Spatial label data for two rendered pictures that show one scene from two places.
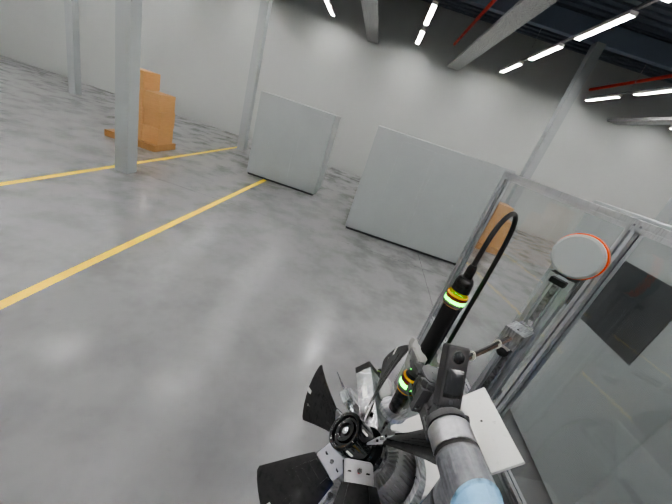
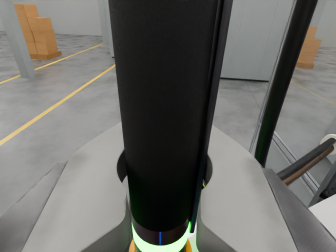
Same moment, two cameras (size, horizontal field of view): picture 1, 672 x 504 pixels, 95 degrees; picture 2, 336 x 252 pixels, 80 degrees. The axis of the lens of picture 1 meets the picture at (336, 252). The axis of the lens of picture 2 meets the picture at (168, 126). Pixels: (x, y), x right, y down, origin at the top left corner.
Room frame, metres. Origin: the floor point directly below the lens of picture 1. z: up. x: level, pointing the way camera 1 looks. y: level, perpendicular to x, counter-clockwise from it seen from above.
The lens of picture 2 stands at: (0.50, -0.28, 1.72)
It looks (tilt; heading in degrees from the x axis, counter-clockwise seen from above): 31 degrees down; 7
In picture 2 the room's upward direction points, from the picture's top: 2 degrees clockwise
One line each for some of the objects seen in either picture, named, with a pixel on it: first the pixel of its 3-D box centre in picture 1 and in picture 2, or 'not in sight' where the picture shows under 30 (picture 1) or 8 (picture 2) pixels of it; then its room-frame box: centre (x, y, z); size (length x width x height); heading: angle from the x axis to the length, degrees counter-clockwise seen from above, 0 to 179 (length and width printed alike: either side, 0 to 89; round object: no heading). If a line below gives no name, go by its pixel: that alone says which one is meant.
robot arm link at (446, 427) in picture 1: (453, 438); not in sight; (0.39, -0.29, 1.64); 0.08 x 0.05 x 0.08; 98
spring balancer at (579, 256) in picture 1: (579, 256); not in sight; (1.07, -0.79, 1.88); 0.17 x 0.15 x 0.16; 8
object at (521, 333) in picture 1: (516, 336); not in sight; (1.00, -0.72, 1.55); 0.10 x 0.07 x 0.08; 133
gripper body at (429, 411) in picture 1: (436, 400); not in sight; (0.47, -0.28, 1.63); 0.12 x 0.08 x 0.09; 8
